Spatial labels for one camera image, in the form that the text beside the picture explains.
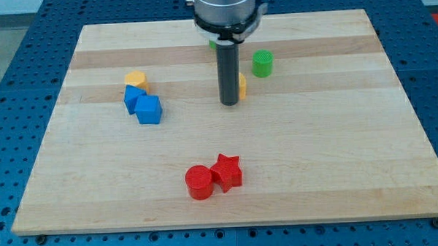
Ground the yellow hexagon block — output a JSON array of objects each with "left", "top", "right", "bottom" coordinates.
[{"left": 124, "top": 70, "right": 149, "bottom": 93}]

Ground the wooden board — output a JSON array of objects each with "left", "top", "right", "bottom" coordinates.
[{"left": 12, "top": 9, "right": 438, "bottom": 236}]

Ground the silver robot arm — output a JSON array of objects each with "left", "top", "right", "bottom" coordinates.
[{"left": 185, "top": 0, "right": 268, "bottom": 45}]

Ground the yellow heart block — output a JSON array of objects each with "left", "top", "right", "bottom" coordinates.
[{"left": 239, "top": 72, "right": 247, "bottom": 100}]

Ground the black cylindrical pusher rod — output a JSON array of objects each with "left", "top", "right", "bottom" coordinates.
[{"left": 215, "top": 44, "right": 239, "bottom": 106}]

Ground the red cylinder block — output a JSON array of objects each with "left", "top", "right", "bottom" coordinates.
[{"left": 185, "top": 165, "right": 214, "bottom": 201}]

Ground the blue pentagon block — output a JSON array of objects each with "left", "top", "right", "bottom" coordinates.
[{"left": 124, "top": 85, "right": 147, "bottom": 115}]

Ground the blue cube block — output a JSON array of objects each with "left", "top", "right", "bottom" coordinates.
[{"left": 134, "top": 95, "right": 162, "bottom": 125}]

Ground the green cylinder block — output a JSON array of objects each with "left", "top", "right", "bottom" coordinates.
[{"left": 251, "top": 49, "right": 274, "bottom": 78}]

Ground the red star block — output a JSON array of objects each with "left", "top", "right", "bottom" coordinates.
[{"left": 210, "top": 153, "right": 243, "bottom": 193}]

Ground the green block behind arm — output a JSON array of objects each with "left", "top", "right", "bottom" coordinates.
[{"left": 209, "top": 41, "right": 216, "bottom": 50}]

